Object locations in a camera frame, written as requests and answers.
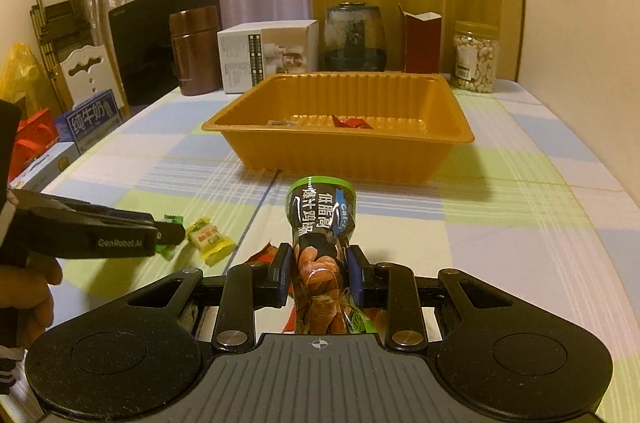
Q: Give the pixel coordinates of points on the orange plastic tray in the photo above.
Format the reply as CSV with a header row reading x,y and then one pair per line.
x,y
385,127

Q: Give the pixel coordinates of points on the light blue carton box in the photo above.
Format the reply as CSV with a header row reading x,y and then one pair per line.
x,y
40,173

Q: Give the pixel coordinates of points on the green candy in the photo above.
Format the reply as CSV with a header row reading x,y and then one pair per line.
x,y
168,251

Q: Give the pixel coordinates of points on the yellow wrapped candy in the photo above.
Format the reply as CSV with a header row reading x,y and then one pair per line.
x,y
209,241

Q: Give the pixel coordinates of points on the brown metal thermos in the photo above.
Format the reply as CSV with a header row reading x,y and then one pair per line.
x,y
195,46

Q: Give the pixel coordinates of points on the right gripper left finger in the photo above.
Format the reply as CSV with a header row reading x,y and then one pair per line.
x,y
246,288

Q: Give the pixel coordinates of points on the white product box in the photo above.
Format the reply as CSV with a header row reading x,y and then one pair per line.
x,y
253,51

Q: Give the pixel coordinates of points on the checkered tablecloth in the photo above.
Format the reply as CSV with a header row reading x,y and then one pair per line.
x,y
527,207

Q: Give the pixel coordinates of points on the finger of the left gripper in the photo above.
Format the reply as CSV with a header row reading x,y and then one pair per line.
x,y
169,232

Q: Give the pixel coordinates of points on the white carved chair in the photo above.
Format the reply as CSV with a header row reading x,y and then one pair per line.
x,y
87,71

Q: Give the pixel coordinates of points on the dark red open box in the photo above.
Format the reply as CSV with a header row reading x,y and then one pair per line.
x,y
421,36

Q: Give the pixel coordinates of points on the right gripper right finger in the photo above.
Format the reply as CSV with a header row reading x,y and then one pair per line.
x,y
395,289

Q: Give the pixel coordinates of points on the red snack wrapper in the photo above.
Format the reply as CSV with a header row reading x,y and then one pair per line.
x,y
264,256
351,123

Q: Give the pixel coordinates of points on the blue milk carton box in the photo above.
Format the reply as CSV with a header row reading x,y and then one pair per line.
x,y
89,122

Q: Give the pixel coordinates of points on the green black sausage snack pack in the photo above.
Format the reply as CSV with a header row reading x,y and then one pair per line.
x,y
321,211

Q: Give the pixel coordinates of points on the red paper bag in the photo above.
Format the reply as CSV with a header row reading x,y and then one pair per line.
x,y
34,137

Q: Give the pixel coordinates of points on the folded step ladder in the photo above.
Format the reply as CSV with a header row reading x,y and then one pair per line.
x,y
59,29

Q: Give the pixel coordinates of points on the yellow plastic bag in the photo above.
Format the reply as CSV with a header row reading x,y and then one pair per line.
x,y
23,82

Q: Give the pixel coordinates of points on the clear jar of nuts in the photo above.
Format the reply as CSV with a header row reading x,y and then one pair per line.
x,y
476,50

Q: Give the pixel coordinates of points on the dark green glass jar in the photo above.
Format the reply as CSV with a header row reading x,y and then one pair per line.
x,y
354,38

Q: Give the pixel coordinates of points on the person's left hand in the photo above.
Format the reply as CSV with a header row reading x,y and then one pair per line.
x,y
28,291

